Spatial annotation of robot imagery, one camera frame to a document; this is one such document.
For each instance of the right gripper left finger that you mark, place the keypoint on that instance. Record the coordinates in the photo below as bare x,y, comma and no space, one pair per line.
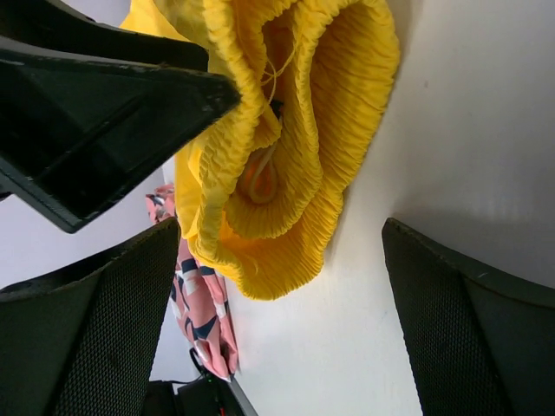
81,340

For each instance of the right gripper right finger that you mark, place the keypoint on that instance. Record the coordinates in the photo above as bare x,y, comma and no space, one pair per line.
480,341

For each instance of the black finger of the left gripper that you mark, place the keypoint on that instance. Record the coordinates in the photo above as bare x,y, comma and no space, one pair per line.
89,111

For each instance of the pink whale print shorts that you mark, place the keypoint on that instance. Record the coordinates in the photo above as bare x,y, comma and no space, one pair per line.
199,302

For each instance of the yellow shorts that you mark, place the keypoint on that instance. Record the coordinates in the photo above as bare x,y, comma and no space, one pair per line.
260,192

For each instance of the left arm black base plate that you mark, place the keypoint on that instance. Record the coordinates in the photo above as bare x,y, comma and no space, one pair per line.
206,396

